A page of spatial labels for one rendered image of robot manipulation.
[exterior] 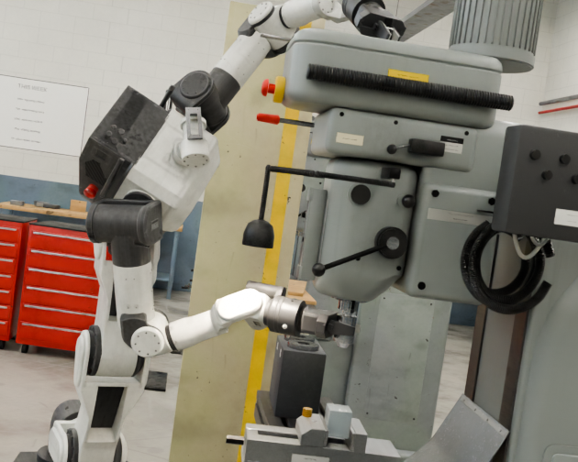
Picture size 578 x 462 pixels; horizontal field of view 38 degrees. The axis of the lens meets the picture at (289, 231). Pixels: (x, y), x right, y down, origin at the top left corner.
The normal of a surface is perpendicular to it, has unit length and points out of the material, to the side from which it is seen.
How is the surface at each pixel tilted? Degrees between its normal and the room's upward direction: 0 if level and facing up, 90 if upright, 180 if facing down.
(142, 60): 90
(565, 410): 89
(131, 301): 104
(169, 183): 58
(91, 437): 27
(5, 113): 90
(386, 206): 90
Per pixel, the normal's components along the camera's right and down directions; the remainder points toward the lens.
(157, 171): 0.44, -0.44
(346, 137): 0.12, 0.07
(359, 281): 0.04, 0.52
